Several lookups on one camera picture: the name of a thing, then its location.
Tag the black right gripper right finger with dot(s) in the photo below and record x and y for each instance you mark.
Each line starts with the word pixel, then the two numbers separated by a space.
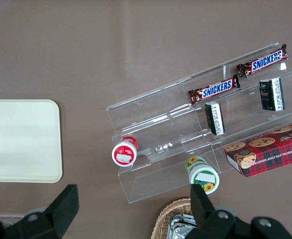
pixel 210 221

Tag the clear acrylic bottle rack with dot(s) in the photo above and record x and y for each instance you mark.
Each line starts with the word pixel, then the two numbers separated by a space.
pixel 1 219

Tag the green lidded sunflower cup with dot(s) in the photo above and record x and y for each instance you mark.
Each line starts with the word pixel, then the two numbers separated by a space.
pixel 203 176

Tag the red tartan cookie box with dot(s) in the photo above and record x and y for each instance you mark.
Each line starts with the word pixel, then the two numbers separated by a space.
pixel 267 154

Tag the cream plastic tray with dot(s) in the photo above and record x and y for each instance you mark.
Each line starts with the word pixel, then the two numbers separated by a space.
pixel 21 142

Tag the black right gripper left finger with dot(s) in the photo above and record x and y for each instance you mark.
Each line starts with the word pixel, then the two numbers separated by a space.
pixel 53 216

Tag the small black white box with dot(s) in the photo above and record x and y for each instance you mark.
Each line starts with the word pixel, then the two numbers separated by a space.
pixel 271 94
pixel 215 118

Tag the stacked aluminium foil trays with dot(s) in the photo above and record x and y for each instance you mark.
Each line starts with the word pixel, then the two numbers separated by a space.
pixel 181 227

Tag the clear acrylic stepped shelf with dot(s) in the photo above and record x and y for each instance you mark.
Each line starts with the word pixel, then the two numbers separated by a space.
pixel 165 129

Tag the red lidded white cup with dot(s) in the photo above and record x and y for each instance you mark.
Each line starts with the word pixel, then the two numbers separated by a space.
pixel 124 153

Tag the brown Snickers bar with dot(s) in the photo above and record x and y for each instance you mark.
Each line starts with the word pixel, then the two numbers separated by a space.
pixel 262 61
pixel 214 90

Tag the light oval wicker basket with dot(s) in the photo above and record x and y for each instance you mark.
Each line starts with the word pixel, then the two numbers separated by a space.
pixel 163 216

